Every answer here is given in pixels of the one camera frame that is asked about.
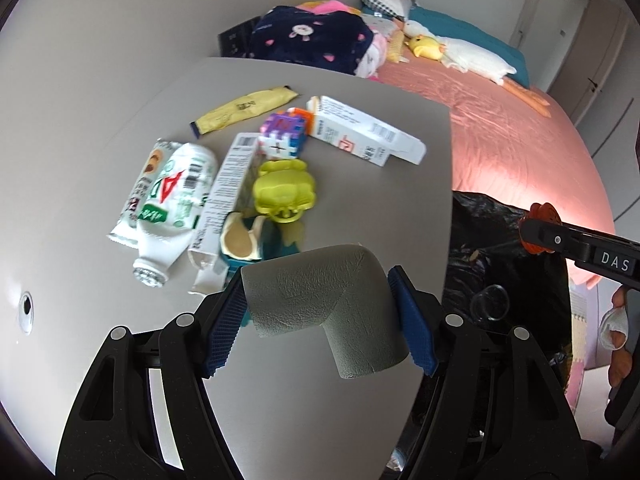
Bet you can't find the grey and pink blanket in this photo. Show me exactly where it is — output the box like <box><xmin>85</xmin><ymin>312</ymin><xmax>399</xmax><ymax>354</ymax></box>
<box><xmin>352</xmin><ymin>15</ymin><xmax>401</xmax><ymax>79</ymax></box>

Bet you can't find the white carton with red mark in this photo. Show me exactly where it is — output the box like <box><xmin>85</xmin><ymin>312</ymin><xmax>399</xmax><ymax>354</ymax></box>
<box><xmin>305</xmin><ymin>95</ymin><xmax>427</xmax><ymax>168</ymax></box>

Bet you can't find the person's right hand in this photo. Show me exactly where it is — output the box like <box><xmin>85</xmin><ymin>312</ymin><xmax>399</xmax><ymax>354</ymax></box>
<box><xmin>597</xmin><ymin>285</ymin><xmax>632</xmax><ymax>391</ymax></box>

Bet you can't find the pink garment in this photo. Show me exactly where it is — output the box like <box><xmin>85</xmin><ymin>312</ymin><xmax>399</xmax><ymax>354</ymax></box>
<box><xmin>295</xmin><ymin>0</ymin><xmax>362</xmax><ymax>17</ymax></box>

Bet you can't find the long white cardboard box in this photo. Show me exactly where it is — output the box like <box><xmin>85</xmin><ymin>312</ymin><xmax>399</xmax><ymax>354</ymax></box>
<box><xmin>187</xmin><ymin>132</ymin><xmax>263</xmax><ymax>295</ymax></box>

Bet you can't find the bed with pink sheet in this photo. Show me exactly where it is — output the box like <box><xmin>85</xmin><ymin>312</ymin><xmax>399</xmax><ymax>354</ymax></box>
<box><xmin>372</xmin><ymin>55</ymin><xmax>618</xmax><ymax>291</ymax></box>

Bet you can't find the white plastic bottle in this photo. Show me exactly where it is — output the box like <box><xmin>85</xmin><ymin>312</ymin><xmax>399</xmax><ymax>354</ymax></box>
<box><xmin>132</xmin><ymin>143</ymin><xmax>220</xmax><ymax>288</ymax></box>

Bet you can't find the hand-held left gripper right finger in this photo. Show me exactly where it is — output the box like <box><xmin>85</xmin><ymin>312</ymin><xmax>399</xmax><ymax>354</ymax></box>
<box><xmin>387</xmin><ymin>265</ymin><xmax>586</xmax><ymax>480</ymax></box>

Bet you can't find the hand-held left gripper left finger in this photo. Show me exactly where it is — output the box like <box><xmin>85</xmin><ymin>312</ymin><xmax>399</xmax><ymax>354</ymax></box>
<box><xmin>57</xmin><ymin>272</ymin><xmax>248</xmax><ymax>480</ymax></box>

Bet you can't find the purple foam puzzle cube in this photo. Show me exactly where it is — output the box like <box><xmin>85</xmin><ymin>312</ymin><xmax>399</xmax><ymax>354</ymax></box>
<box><xmin>258</xmin><ymin>107</ymin><xmax>315</xmax><ymax>161</ymax></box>

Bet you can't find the yellow-green plastic toy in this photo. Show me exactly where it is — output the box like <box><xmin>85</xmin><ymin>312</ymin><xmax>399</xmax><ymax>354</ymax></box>
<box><xmin>252</xmin><ymin>159</ymin><xmax>318</xmax><ymax>224</ymax></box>

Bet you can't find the teal and cream toy piece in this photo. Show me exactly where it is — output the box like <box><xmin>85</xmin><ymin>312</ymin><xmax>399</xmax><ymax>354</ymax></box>
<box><xmin>220</xmin><ymin>211</ymin><xmax>281</xmax><ymax>263</ymax></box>

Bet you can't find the yellow snack packet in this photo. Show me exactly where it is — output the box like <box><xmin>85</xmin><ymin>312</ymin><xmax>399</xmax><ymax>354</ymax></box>
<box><xmin>190</xmin><ymin>85</ymin><xmax>299</xmax><ymax>137</ymax></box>

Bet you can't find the white goose plush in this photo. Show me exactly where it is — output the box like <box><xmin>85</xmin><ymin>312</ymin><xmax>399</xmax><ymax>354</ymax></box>
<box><xmin>402</xmin><ymin>20</ymin><xmax>551</xmax><ymax>116</ymax></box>

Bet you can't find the clear plastic cup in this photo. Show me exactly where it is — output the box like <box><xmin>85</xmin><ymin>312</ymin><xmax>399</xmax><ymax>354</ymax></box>
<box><xmin>470</xmin><ymin>284</ymin><xmax>510</xmax><ymax>323</ymax></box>

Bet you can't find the orange plastic toy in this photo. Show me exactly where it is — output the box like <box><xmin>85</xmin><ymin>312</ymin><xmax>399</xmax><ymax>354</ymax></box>
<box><xmin>520</xmin><ymin>201</ymin><xmax>560</xmax><ymax>256</ymax></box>

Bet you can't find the white and brown snack packet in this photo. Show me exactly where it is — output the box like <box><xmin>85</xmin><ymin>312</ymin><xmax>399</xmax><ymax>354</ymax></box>
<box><xmin>107</xmin><ymin>138</ymin><xmax>183</xmax><ymax>248</ymax></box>

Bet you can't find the teal pillow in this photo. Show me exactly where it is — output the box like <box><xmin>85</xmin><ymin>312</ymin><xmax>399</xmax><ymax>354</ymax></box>
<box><xmin>362</xmin><ymin>5</ymin><xmax>530</xmax><ymax>86</ymax></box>

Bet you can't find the grey foam elbow tube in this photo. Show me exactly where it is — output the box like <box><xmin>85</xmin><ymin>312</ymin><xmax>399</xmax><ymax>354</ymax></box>
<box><xmin>241</xmin><ymin>243</ymin><xmax>412</xmax><ymax>380</ymax></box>

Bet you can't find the black trash bag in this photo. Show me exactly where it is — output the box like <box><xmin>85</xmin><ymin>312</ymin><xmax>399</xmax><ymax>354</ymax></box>
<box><xmin>400</xmin><ymin>191</ymin><xmax>571</xmax><ymax>480</ymax></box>

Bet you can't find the yellow duck plush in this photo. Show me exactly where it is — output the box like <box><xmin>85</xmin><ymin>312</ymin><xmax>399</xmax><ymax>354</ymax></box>
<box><xmin>409</xmin><ymin>34</ymin><xmax>447</xmax><ymax>61</ymax></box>

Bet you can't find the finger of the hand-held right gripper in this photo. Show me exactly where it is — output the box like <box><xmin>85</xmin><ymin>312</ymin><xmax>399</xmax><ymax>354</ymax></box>
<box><xmin>519</xmin><ymin>215</ymin><xmax>593</xmax><ymax>267</ymax></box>

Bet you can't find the navy printed blanket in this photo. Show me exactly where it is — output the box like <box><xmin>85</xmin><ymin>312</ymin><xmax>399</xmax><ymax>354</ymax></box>
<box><xmin>248</xmin><ymin>6</ymin><xmax>378</xmax><ymax>68</ymax></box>

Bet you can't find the dark box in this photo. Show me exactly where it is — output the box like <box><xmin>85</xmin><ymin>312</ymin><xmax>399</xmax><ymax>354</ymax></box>
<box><xmin>218</xmin><ymin>17</ymin><xmax>261</xmax><ymax>58</ymax></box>

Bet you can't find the yellow corn plush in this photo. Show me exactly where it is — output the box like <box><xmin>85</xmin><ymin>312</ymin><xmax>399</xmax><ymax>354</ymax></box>
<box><xmin>387</xmin><ymin>30</ymin><xmax>410</xmax><ymax>64</ymax></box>

